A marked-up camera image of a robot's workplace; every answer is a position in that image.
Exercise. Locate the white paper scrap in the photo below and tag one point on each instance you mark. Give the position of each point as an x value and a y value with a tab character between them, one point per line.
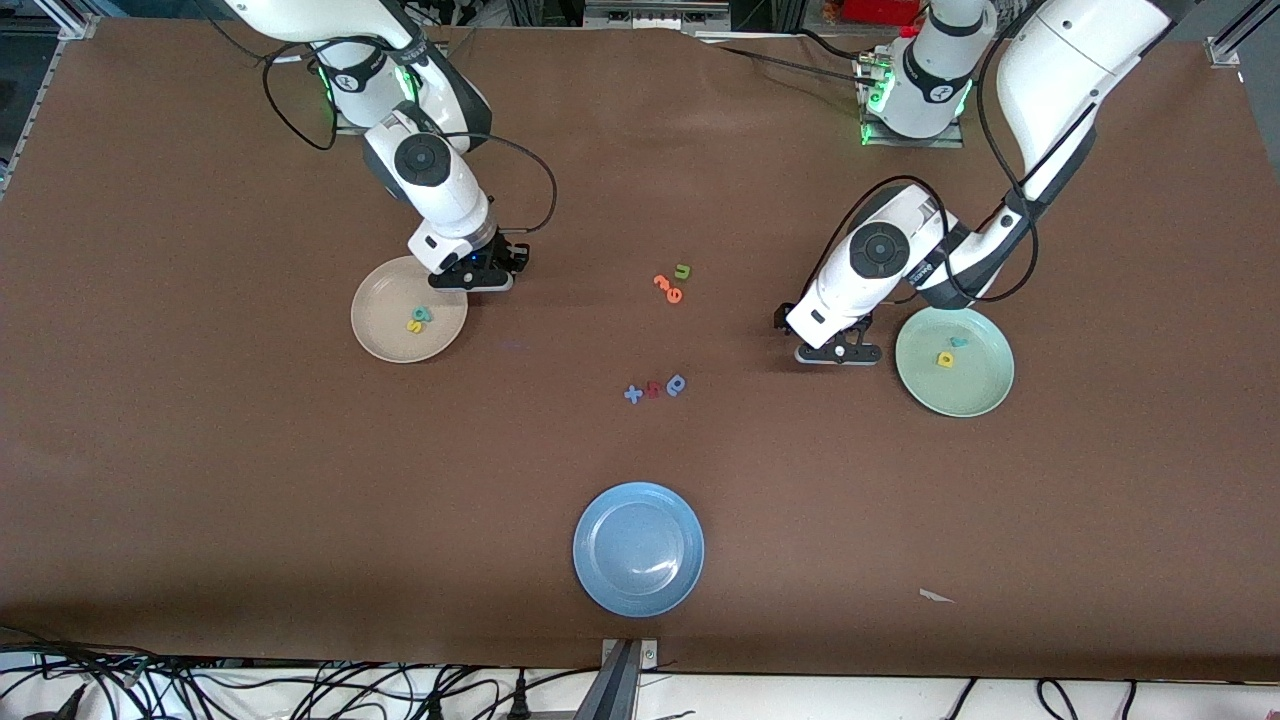
935	597

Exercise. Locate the beige brown plate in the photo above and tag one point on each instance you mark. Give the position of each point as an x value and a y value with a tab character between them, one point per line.
390	330

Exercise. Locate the blue plate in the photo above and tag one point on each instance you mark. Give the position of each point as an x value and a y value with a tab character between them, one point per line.
638	549

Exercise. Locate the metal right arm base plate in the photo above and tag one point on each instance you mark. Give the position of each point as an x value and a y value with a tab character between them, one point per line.
345	129

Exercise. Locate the metal table bracket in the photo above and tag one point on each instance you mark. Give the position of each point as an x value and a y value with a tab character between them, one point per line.
648	655

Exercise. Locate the brown table cover sheet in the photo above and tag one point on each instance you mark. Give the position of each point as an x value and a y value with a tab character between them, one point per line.
300	480

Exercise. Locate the light green plate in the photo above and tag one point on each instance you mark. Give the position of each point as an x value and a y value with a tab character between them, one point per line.
970	385

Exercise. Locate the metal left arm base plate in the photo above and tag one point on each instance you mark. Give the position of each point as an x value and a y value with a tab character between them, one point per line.
900	143

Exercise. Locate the red box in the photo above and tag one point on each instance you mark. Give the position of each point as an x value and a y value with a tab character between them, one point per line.
880	10

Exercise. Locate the grey equipment box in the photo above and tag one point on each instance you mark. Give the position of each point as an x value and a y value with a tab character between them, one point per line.
655	15

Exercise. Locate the aluminium frame profile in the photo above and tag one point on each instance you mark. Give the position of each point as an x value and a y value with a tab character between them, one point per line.
75	27
1222	50

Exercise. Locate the black power plug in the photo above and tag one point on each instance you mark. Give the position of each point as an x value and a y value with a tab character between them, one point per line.
519	705
436	708

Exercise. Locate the dark aluminium post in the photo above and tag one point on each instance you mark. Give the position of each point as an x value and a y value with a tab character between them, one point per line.
612	690

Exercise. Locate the blue foam letter a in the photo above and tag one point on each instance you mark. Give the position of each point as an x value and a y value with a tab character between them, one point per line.
677	385

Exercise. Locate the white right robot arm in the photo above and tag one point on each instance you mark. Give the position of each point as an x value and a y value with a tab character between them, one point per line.
455	200

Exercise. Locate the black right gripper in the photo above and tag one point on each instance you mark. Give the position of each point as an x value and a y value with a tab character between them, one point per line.
511	256

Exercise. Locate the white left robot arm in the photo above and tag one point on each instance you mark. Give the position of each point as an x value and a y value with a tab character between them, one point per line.
1070	70

